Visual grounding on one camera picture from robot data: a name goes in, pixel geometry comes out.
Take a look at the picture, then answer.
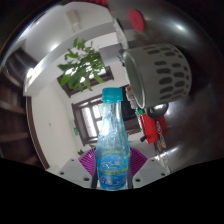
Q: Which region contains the flat round red coaster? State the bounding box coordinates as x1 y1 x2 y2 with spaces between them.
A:
128 8 146 33

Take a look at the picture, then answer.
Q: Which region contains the dark wooden double door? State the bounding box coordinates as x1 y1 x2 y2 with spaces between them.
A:
71 94 105 146

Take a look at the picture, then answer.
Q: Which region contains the clear blue-labelled water bottle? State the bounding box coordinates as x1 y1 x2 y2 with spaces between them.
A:
95 87 132 191

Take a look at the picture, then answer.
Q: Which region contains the dark-framed window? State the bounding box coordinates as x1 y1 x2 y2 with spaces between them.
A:
56 65 115 98

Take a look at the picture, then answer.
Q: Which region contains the grey-green patterned mug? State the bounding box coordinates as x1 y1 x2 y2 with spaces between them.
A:
121 43 194 110

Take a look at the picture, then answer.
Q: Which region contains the potted plant in white pot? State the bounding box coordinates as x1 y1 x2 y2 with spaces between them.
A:
56 37 106 93

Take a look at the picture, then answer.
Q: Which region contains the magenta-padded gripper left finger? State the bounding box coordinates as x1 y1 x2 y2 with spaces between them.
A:
58 147 98 190

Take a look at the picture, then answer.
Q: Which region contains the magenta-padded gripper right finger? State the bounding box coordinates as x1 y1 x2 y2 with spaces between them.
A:
128 146 171 190

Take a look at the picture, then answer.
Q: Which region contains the white wall-mounted unit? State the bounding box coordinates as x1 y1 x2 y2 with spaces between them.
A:
65 9 81 33

